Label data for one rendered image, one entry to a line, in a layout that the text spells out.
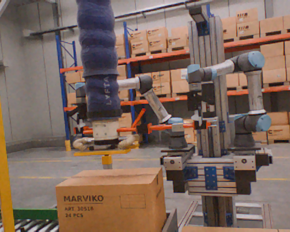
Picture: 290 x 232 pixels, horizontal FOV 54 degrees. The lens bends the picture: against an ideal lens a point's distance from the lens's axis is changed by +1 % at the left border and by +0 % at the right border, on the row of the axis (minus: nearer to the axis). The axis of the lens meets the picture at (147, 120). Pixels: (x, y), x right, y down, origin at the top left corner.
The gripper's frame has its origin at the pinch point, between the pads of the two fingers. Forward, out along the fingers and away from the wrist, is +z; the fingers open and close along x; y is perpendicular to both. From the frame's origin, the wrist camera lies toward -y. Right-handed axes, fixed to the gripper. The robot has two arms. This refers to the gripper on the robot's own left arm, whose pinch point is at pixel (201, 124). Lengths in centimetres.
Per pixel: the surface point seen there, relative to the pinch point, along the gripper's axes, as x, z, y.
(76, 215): 19, 48, 77
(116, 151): 15, 11, 50
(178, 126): 3.6, 0.3, 13.4
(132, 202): 19, 41, 42
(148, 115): -866, 19, 240
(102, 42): 10, -54, 54
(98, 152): 15, 11, 61
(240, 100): -831, -6, -89
